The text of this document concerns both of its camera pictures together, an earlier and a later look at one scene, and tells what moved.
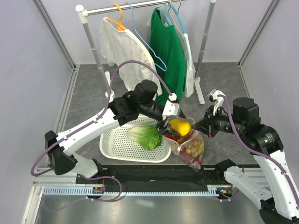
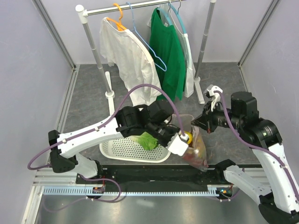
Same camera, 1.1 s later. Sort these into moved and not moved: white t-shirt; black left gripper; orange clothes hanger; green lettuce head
Moved: black left gripper
Not moved: orange clothes hanger; white t-shirt; green lettuce head
